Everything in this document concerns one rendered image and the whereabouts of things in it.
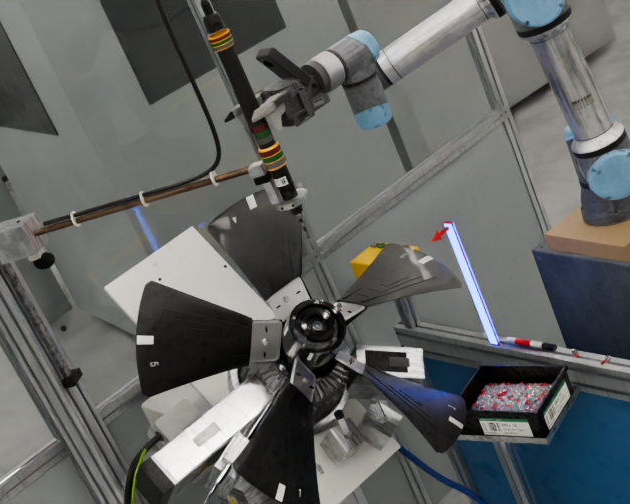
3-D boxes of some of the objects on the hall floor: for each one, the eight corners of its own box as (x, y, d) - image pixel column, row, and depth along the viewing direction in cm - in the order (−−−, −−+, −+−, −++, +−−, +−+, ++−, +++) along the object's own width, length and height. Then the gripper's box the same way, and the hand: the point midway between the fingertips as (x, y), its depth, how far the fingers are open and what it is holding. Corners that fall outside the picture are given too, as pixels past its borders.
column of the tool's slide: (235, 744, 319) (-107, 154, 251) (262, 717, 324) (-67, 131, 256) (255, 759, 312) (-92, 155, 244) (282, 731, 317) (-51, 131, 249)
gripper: (349, 99, 234) (273, 151, 224) (303, 101, 246) (229, 150, 236) (333, 60, 231) (255, 110, 221) (287, 63, 243) (211, 111, 233)
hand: (240, 115), depth 228 cm, fingers open, 8 cm apart
